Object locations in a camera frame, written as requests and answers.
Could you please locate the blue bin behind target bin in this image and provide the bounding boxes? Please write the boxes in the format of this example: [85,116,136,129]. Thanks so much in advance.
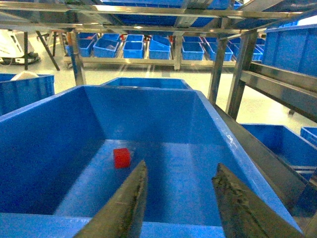
[100,77,192,90]

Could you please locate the blue crate with white item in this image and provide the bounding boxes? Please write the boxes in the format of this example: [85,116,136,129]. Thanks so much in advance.
[0,73,54,115]

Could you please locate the red magnetic cube block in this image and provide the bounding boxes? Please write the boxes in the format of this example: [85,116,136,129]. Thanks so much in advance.
[113,148,131,169]

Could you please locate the blue bin lower right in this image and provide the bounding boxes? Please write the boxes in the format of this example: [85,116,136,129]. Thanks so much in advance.
[241,123,317,180]

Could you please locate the far steel shelf with bins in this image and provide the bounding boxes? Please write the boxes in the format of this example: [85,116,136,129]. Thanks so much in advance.
[64,32,265,70]

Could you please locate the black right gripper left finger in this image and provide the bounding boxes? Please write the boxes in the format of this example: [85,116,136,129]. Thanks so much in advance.
[75,160,148,238]

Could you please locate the large blue target bin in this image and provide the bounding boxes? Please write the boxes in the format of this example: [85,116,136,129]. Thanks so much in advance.
[0,86,297,238]

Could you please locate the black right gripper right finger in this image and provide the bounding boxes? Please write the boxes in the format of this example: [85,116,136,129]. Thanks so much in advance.
[212,163,304,238]

